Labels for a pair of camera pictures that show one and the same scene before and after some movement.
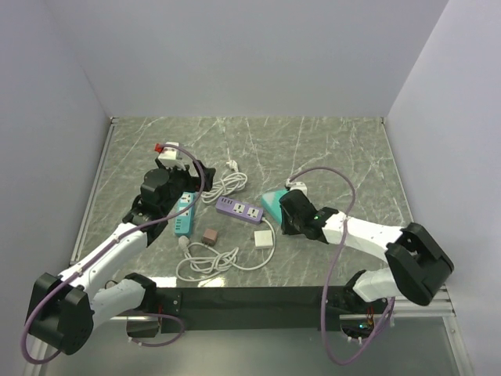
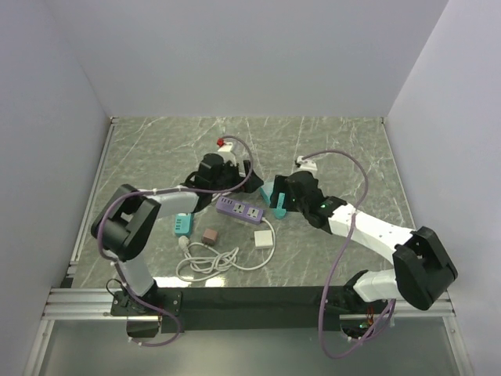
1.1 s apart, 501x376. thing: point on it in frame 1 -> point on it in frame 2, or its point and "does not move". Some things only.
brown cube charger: [209, 237] does not move
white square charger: [264, 239] does not move
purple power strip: [239, 210] does not move
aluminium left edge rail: [92, 193] does not move
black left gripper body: [182, 179] -> [230, 175]
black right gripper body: [290, 225] -> [282, 186]
